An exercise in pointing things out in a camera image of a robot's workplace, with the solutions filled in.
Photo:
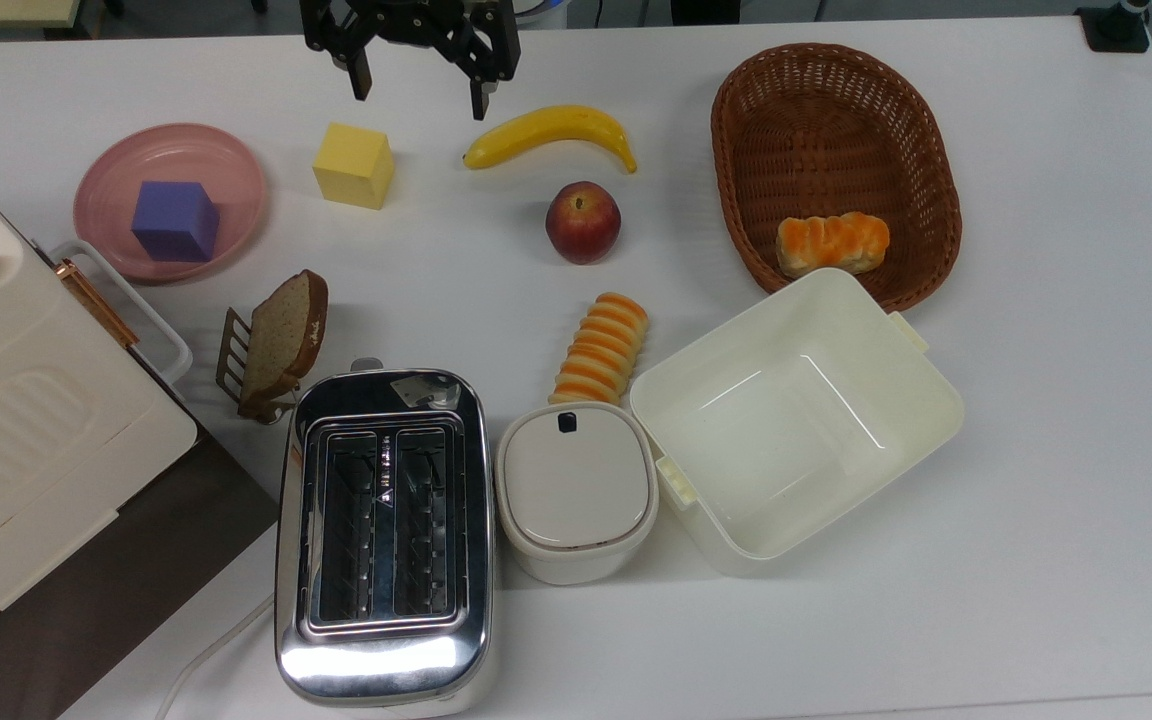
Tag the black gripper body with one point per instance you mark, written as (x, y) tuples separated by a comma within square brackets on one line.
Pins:
[(406, 18)]

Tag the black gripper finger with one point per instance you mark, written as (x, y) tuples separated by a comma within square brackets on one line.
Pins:
[(361, 80), (481, 92)]

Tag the yellow cube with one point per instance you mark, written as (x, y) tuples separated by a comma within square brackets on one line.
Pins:
[(351, 165)]

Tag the purple cube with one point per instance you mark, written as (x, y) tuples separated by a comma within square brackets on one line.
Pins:
[(174, 220)]

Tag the yellow banana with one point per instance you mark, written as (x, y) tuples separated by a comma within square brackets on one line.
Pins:
[(546, 128)]

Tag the pink plate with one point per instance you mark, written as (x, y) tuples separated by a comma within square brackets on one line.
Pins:
[(231, 175)]

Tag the red apple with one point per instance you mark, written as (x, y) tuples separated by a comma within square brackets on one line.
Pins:
[(583, 222)]

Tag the brown toast slice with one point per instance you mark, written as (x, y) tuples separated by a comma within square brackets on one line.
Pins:
[(281, 340)]

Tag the orange striped bread roll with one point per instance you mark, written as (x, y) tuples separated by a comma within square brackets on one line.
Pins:
[(601, 350)]

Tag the brown toast rack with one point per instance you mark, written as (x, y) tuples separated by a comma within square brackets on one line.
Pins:
[(230, 350)]

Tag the brown wicker basket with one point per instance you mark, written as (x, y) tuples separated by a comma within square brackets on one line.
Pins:
[(836, 130)]

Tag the orange glazed bread roll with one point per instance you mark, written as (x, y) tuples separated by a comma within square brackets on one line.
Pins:
[(831, 243)]

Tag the small white lidded bin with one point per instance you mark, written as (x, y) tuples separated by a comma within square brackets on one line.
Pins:
[(576, 490)]

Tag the chrome and cream toaster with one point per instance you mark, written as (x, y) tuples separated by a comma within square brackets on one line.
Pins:
[(386, 520)]

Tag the white square plastic container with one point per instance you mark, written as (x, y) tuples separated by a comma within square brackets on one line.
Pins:
[(796, 420)]

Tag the cream toy cabinet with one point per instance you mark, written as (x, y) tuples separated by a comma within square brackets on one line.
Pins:
[(26, 430)]

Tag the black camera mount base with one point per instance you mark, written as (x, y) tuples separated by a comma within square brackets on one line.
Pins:
[(1116, 30)]

